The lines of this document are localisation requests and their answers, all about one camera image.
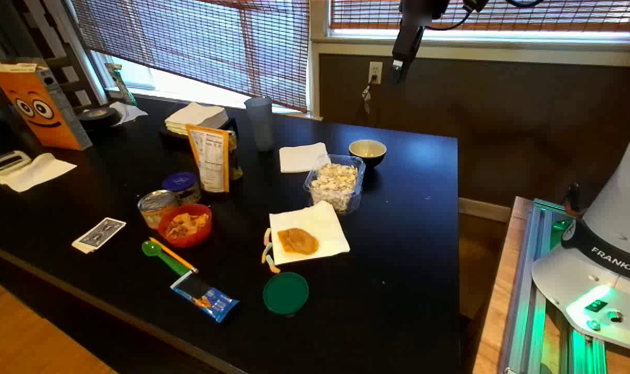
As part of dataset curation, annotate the blue lidded jar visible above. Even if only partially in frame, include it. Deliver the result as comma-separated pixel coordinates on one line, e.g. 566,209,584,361
161,170,202,203

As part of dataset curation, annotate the round brown cookie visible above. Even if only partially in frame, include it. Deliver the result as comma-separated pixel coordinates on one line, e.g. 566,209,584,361
276,228,318,255

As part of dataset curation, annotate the folded white napkin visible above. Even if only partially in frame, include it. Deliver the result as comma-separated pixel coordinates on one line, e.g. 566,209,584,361
279,144,328,175

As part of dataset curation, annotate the white paper sheet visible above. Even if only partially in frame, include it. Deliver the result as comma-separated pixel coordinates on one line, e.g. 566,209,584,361
0,155,75,193

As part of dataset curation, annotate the red bowl with food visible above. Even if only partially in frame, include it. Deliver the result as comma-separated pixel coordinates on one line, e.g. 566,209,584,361
158,203,211,249

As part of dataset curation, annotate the bamboo window blind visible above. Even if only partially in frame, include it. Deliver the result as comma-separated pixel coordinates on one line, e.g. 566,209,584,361
71,0,309,111

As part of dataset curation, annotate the orange pencil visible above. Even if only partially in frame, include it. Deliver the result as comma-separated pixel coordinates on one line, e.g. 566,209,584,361
150,238,198,273

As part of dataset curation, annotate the dark round dish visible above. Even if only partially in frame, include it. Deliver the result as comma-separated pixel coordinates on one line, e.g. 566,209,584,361
79,106,120,127

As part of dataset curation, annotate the small glass jar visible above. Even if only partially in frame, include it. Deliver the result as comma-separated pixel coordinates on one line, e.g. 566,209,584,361
138,190,177,228

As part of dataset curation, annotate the blue snack bar wrapper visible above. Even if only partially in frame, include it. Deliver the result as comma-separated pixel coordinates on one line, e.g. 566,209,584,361
170,273,237,322

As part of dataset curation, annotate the small white ceramic bowl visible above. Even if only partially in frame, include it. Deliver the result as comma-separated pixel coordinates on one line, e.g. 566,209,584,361
347,140,387,169

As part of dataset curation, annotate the clear plastic bowl of popcorn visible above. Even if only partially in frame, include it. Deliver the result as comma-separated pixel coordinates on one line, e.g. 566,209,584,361
303,155,365,216

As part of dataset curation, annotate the translucent plastic cup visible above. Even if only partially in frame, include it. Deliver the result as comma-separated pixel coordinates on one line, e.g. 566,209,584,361
245,99,275,153

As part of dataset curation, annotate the green plastic spoon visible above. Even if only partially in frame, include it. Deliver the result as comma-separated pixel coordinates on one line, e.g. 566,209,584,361
141,241,189,277

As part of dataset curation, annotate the orange cartoon face box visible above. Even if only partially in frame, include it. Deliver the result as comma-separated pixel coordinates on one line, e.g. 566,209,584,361
0,61,92,153

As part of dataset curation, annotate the stack of white napkins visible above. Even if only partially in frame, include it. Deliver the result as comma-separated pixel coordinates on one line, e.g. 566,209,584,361
165,103,228,136

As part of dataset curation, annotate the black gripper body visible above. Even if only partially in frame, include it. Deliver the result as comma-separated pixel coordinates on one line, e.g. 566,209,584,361
390,0,448,81

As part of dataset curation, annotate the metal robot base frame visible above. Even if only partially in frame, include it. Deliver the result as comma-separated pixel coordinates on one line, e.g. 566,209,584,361
496,200,610,374

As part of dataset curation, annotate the green round lid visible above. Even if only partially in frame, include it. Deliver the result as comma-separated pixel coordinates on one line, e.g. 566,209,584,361
262,273,309,317

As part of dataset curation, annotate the white napkin under cookie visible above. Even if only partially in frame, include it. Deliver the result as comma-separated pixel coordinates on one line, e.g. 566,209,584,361
269,202,350,266

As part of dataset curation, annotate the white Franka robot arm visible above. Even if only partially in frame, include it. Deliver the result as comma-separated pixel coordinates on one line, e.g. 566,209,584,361
533,144,630,349

